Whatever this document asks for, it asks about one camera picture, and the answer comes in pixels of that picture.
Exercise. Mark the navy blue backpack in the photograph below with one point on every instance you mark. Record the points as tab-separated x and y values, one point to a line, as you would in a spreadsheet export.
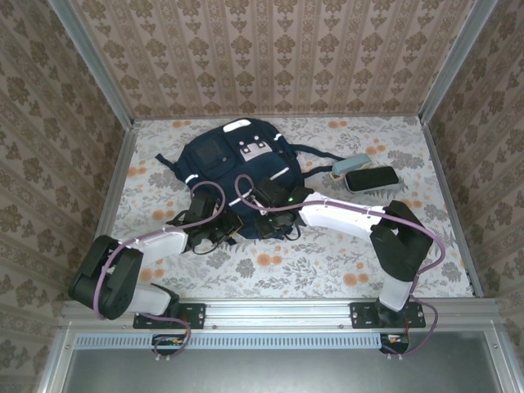
254	172

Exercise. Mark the light blue eraser block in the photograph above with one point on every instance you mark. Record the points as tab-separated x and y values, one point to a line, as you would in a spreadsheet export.
352	163

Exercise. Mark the black pencil case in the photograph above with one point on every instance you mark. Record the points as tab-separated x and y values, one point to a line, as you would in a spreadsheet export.
372	179

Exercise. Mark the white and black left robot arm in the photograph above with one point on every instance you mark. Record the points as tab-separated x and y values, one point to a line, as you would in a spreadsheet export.
159	247

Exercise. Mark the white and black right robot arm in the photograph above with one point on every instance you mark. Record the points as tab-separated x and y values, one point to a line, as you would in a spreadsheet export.
340	217

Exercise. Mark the white floral tablecloth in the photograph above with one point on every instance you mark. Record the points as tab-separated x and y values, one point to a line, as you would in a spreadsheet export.
286	278

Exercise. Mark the grey metal panel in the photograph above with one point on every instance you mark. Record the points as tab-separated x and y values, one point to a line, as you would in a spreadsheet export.
266	372

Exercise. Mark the wide aluminium base rail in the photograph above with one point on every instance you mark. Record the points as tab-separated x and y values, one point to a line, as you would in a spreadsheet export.
278	313

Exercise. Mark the aluminium table side rail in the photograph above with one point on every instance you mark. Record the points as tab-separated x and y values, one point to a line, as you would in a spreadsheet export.
449	204
109	204

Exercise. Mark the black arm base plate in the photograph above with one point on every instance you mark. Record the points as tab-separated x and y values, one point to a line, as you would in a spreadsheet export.
360	315
192	316

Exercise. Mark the thin aluminium rail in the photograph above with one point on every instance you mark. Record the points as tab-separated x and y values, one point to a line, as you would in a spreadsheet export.
348	116

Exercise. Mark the aluminium frame post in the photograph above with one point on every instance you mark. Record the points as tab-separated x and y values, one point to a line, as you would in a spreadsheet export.
455	61
93	61

